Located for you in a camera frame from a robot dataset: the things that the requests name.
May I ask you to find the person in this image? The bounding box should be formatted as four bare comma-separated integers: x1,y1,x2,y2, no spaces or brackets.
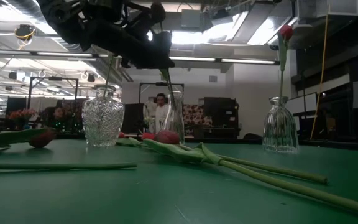
47,106,74,133
154,92,171,134

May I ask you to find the black cabinet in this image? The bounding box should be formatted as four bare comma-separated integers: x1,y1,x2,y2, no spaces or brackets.
203,96,241,138

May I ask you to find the ribbed narrow-neck glass vase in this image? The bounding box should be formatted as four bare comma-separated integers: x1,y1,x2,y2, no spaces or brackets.
262,95,300,154

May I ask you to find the pink flower bouquet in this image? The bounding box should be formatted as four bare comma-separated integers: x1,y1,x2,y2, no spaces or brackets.
7,107,39,130

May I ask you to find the round cut-glass vase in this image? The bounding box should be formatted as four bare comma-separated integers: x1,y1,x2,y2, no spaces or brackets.
81,84,126,148

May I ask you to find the yellow cable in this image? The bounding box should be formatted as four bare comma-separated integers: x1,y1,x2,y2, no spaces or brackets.
309,2,331,141

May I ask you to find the green table mat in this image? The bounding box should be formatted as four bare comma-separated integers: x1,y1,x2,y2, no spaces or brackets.
0,136,358,224

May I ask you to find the slim flared glass vase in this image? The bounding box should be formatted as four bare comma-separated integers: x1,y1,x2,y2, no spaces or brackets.
163,90,186,146

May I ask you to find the black artificial tulip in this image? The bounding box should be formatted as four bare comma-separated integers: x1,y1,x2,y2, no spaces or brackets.
159,68,181,138

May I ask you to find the LED light bar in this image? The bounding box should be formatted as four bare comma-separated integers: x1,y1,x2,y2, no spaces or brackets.
0,49,109,59
168,55,280,65

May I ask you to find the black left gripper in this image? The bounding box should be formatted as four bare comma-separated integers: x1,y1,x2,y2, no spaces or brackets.
82,17,176,70

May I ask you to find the floral pattern sofa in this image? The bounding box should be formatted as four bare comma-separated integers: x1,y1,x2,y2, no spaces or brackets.
182,104,209,127

